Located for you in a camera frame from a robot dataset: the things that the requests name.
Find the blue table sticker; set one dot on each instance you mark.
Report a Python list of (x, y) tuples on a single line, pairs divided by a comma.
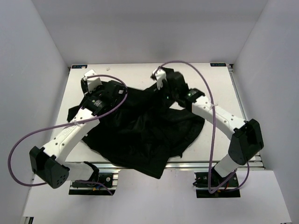
[(81, 66), (218, 64)]

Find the right blue table sticker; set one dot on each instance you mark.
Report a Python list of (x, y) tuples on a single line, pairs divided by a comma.
[(218, 64)]

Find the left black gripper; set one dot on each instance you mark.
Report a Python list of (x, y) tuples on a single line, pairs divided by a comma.
[(88, 94)]

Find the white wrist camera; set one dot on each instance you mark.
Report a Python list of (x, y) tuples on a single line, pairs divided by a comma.
[(92, 79), (159, 75)]

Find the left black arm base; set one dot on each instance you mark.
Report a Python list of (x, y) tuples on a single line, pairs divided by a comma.
[(104, 185)]

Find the aluminium table frame rail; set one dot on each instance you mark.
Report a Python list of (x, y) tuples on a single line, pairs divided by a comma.
[(178, 165)]

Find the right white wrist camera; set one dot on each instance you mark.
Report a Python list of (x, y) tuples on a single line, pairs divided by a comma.
[(159, 75)]

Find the black jacket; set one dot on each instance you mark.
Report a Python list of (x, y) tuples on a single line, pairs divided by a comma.
[(144, 132)]

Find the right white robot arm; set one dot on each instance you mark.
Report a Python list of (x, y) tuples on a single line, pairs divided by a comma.
[(245, 136)]

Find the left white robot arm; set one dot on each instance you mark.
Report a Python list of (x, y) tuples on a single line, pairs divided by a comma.
[(48, 162)]

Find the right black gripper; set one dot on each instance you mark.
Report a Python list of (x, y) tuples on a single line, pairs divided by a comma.
[(166, 85)]

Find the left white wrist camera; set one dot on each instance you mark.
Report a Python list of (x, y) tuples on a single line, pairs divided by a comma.
[(92, 79)]

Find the left blue table sticker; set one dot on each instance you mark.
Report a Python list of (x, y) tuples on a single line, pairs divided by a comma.
[(81, 66)]

